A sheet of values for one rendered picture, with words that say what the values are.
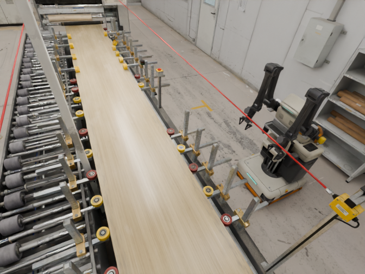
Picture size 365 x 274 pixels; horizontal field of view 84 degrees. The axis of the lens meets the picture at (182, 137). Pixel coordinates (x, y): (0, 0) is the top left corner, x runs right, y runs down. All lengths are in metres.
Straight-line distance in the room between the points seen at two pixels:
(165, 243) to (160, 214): 0.19
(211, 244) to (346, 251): 1.91
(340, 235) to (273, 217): 0.74
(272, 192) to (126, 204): 1.71
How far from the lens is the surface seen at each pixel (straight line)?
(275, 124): 2.23
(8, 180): 2.12
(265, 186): 2.67
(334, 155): 3.87
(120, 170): 1.77
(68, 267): 1.23
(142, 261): 1.44
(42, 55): 1.36
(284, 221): 2.87
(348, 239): 3.19
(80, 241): 1.60
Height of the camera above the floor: 2.28
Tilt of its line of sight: 43 degrees down
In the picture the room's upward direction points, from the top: 6 degrees clockwise
